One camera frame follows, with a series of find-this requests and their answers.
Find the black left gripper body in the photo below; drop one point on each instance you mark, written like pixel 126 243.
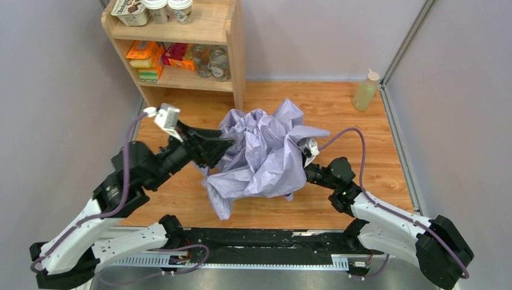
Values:
pixel 192 143

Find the lavender folding umbrella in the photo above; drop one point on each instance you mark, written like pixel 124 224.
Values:
pixel 265 160

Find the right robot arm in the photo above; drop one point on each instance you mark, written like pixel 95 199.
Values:
pixel 434 246

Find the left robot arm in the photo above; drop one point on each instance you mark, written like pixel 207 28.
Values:
pixel 77 254

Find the labelled glass jar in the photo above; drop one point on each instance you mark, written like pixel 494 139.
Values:
pixel 219 63

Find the yellow green sponge stack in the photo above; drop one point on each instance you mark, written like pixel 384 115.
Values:
pixel 149 69

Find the clear glass jar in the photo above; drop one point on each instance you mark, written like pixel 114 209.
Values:
pixel 201 58

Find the red snack package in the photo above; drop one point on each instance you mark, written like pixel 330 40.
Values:
pixel 179 55

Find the orange snack box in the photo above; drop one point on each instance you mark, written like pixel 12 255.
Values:
pixel 143 49

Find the wooden shelf unit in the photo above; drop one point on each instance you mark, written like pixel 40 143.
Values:
pixel 214 23

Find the white lidded cup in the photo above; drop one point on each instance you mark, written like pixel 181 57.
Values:
pixel 182 10

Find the white yogurt cup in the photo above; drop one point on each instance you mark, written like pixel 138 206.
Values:
pixel 158 10

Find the chocolate yogurt tub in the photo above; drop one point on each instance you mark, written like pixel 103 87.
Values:
pixel 131 13

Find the green liquid squeeze bottle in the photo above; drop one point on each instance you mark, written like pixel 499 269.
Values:
pixel 366 91

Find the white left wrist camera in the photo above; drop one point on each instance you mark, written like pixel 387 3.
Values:
pixel 166 117

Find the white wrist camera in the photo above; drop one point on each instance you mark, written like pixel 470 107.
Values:
pixel 166 117
pixel 309 150

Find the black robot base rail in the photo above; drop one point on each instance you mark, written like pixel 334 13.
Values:
pixel 251 246

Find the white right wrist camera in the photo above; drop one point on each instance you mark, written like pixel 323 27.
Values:
pixel 309 150

